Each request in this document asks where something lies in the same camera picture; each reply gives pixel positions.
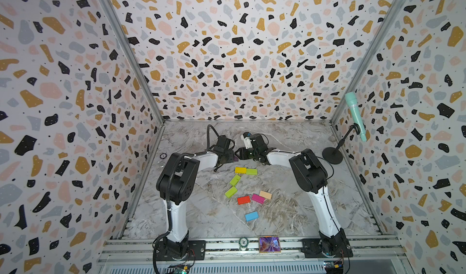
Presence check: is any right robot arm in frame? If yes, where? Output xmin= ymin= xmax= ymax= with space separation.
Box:
xmin=234 ymin=132 xmax=348 ymax=257

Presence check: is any aluminium corner post right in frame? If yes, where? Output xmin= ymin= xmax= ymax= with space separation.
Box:
xmin=330 ymin=0 xmax=408 ymax=126

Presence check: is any colourful small screen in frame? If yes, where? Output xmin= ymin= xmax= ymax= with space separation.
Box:
xmin=258 ymin=236 xmax=281 ymax=253

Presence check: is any aluminium corner post left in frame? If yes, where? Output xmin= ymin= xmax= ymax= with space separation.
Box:
xmin=98 ymin=0 xmax=165 ymax=126

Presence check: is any tan wooden block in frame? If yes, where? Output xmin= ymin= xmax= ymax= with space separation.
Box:
xmin=259 ymin=190 xmax=272 ymax=200

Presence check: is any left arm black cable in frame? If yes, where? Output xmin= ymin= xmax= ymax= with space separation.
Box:
xmin=206 ymin=124 xmax=221 ymax=153

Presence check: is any light blue block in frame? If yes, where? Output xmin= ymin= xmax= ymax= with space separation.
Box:
xmin=245 ymin=212 xmax=259 ymax=222

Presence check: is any yellow block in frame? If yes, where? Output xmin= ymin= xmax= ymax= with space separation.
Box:
xmin=235 ymin=167 xmax=247 ymax=174

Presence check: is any aluminium corner post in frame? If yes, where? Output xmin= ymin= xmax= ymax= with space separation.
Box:
xmin=330 ymin=0 xmax=408 ymax=126
xmin=98 ymin=0 xmax=165 ymax=126

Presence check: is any mint green microphone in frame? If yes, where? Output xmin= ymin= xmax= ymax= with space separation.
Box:
xmin=345 ymin=92 xmax=367 ymax=142

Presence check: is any magenta block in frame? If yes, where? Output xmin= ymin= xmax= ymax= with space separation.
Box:
xmin=251 ymin=194 xmax=266 ymax=204

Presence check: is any lime green block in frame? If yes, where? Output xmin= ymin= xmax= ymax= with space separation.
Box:
xmin=229 ymin=174 xmax=241 ymax=187
xmin=246 ymin=168 xmax=258 ymax=176
xmin=225 ymin=186 xmax=237 ymax=198

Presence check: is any red block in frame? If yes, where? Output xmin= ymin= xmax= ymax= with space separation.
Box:
xmin=237 ymin=196 xmax=251 ymax=205

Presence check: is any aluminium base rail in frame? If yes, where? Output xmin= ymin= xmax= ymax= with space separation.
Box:
xmin=97 ymin=235 xmax=414 ymax=274

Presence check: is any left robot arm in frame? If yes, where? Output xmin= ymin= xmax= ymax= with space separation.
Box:
xmin=154 ymin=135 xmax=235 ymax=259

